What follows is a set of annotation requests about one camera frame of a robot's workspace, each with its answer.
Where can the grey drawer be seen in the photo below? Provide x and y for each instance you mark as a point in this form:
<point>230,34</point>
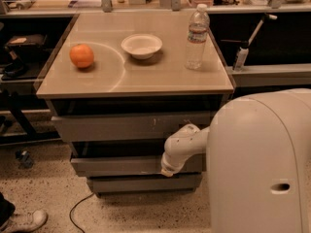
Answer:
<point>126,126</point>
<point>117,158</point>
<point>187,181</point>

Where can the orange fruit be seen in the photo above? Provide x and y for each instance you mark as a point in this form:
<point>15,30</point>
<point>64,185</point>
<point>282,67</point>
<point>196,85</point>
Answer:
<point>81,55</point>

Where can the padded gripper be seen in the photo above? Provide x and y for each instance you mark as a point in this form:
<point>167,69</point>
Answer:
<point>167,166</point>

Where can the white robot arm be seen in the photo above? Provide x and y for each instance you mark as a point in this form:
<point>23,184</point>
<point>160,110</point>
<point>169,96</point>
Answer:
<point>256,149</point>

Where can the grey drawer cabinet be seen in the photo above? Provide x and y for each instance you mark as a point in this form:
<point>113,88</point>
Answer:
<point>116,83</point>

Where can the white sneaker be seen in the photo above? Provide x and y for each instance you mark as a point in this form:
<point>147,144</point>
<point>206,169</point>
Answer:
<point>26,223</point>

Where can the grey top drawer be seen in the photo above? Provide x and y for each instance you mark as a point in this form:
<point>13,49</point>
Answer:
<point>126,126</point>

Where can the small dark floor object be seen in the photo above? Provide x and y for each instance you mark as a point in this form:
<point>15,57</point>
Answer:
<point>24,159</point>

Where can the white bowl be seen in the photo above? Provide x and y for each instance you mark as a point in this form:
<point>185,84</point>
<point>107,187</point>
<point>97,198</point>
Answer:
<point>141,46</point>

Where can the grey bottom drawer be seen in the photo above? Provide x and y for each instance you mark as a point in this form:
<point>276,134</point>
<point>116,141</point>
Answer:
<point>187,181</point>

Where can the white caulk gun tool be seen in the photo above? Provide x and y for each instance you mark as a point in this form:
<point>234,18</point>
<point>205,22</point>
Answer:
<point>243,51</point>

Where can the clear plastic water bottle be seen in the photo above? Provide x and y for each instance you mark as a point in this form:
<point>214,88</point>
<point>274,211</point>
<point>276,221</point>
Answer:
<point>197,36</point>

